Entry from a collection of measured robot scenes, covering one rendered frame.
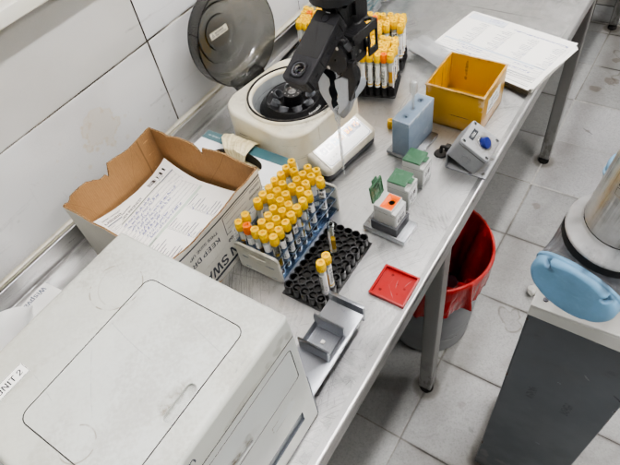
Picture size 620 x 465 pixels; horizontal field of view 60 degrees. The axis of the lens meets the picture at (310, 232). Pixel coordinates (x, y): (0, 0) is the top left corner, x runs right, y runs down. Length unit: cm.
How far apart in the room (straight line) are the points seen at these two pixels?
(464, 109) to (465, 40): 34
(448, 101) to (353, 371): 62
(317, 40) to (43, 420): 57
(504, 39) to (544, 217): 95
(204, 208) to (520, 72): 81
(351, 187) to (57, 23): 62
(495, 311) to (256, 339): 147
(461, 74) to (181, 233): 73
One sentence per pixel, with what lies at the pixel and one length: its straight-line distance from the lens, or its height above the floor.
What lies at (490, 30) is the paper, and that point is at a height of 89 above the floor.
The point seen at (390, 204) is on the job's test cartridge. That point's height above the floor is 94.
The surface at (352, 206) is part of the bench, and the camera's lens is 109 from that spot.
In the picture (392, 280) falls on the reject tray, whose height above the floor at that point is 88.
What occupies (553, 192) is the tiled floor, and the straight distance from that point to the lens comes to 239.
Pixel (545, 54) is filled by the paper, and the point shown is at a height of 89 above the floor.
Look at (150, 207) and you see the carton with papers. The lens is 111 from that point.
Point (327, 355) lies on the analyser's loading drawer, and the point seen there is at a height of 94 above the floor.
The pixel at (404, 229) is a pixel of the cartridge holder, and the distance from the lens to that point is 103.
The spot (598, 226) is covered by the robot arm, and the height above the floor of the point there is 118.
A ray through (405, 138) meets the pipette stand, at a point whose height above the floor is 94.
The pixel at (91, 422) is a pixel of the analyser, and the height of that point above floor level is 117.
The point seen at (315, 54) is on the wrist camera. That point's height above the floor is 127.
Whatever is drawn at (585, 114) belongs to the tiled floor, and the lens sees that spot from 278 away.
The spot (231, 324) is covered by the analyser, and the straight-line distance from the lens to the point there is 61.
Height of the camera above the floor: 168
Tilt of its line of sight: 50 degrees down
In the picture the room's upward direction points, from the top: 11 degrees counter-clockwise
